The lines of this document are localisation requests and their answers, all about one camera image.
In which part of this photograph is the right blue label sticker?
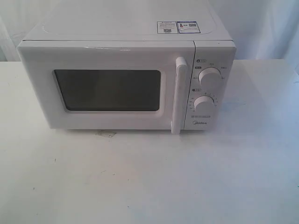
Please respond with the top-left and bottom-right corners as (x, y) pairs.
(177, 21), (200, 34)

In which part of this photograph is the upper white control knob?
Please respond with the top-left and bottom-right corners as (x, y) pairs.
(198, 67), (222, 86)

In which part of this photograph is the left warning label sticker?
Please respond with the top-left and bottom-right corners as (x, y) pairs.
(157, 21), (178, 34)

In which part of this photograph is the white microwave oven body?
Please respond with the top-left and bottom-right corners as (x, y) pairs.
(19, 0), (236, 131)

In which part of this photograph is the white microwave door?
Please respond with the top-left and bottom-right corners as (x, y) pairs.
(17, 41), (195, 133)

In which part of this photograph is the lower white control knob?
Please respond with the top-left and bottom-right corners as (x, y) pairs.
(193, 96), (215, 114)

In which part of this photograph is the white control knob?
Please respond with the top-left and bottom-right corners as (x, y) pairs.
(193, 96), (215, 114)
(198, 67), (222, 86)

